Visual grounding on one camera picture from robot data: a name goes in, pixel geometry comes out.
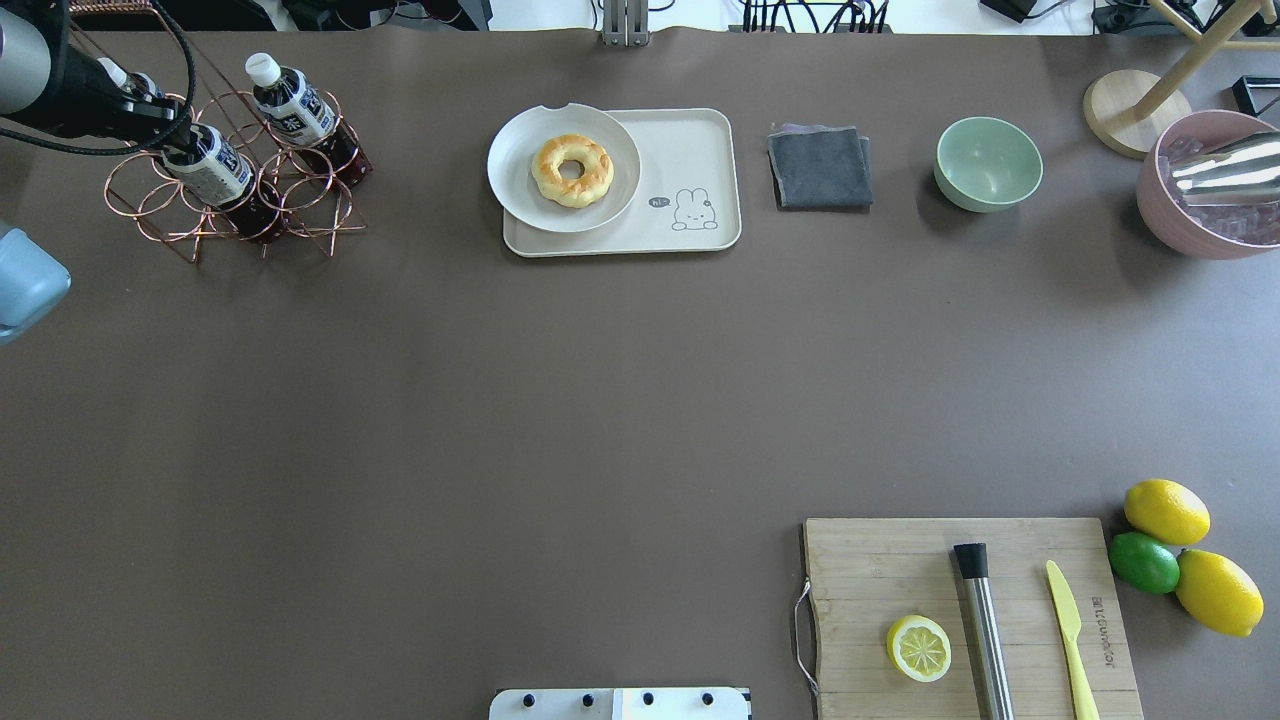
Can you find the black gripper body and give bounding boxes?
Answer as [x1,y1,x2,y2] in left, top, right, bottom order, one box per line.
[45,47,179,141]

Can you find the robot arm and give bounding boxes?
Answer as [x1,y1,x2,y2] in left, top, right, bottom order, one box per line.
[1,1,191,345]

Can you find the tea bottle front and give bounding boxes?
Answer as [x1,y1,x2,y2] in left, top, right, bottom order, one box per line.
[97,56,165,102]

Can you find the beige bunny tray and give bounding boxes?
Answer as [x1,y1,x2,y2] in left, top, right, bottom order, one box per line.
[486,102,742,258]

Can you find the white plate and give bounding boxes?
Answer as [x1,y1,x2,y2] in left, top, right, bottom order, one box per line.
[486,104,643,232]

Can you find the yellow donut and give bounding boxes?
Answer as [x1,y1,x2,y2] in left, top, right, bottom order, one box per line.
[530,135,614,209]

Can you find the green bowl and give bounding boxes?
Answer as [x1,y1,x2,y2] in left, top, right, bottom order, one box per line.
[933,117,1044,213]

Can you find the wooden cutting board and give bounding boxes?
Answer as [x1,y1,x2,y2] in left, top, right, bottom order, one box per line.
[803,518,1144,719]

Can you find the half lemon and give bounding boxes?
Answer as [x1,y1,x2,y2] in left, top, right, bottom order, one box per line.
[884,614,952,683]

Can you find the wooden stand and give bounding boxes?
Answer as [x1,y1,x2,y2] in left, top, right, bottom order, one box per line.
[1083,1,1277,160]

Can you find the pink ice bowl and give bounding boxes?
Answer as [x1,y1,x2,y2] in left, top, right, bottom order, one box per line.
[1135,110,1277,260]

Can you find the green lime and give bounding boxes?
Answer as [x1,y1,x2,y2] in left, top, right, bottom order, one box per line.
[1108,532,1181,594]

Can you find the yellow lemon near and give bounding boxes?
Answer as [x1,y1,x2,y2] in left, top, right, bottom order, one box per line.
[1123,478,1212,546]

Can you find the yellow lemon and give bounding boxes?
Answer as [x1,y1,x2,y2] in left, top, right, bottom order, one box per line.
[1123,478,1212,546]
[1175,550,1265,637]

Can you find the metal ice scoop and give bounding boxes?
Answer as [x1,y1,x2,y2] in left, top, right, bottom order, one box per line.
[1170,131,1279,208]

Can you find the yellow plastic knife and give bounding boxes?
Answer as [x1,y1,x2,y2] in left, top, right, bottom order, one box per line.
[1044,560,1101,720]

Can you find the yellow lemon far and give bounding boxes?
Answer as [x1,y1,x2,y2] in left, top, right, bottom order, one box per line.
[1175,550,1265,637]

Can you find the copper wire bottle rack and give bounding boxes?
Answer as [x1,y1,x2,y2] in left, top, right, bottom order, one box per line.
[60,0,372,266]

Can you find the aluminium frame post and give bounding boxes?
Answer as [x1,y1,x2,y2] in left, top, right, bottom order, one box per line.
[600,0,652,47]

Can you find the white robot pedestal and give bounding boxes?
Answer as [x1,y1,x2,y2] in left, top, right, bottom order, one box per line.
[488,685,753,719]

